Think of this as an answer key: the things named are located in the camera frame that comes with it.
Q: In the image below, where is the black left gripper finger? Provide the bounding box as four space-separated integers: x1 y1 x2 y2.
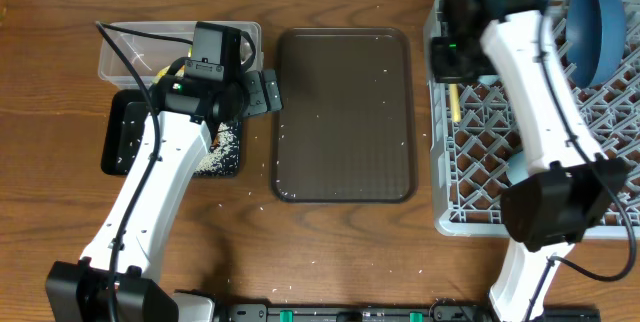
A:
263 70 283 112
242 71 269 117

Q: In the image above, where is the yellow plastic spoon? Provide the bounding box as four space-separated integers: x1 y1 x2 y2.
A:
448 84 461 123

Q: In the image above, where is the yellow green snack wrapper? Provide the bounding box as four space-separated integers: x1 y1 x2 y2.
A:
152 50 192 84

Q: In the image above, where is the light blue plastic cup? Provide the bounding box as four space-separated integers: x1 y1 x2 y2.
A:
506 151 529 185

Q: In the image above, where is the dark blue plate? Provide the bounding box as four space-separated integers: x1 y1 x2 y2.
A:
566 0 626 89

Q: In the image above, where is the light blue bowl with rice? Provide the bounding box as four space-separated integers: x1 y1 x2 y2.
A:
478 75 500 86

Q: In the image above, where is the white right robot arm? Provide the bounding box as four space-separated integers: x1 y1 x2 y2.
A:
429 0 628 321

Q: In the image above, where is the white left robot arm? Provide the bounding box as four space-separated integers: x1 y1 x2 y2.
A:
45 21 283 321

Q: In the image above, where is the grey dishwasher rack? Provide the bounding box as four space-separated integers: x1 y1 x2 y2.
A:
427 0 639 237

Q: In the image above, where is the black waste tray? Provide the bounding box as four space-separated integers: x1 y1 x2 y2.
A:
100 88 245 178

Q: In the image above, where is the clear plastic waste bin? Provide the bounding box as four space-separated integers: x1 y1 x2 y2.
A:
98 21 264 89

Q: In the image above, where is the pile of white rice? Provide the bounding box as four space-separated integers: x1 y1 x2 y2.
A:
194 122 242 178

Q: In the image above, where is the dark brown serving tray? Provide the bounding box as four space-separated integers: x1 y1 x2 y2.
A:
270 27 417 204

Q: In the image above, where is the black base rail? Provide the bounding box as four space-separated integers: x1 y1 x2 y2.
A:
169 289 601 322

